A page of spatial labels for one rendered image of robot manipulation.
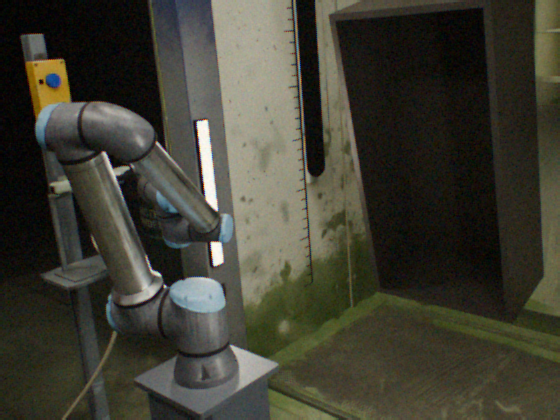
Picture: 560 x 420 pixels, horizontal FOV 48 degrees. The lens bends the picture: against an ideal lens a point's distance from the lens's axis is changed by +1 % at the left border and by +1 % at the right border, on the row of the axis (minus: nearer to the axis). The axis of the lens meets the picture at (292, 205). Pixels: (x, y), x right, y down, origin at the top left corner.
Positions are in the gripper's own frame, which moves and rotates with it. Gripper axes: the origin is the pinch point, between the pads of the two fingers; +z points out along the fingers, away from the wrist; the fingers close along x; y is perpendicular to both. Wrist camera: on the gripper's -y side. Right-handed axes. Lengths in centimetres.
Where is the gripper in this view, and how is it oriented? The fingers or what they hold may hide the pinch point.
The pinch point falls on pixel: (120, 164)
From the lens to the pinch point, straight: 226.7
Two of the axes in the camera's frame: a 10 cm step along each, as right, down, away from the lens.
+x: 7.6, -4.0, 5.1
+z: -6.3, -2.8, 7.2
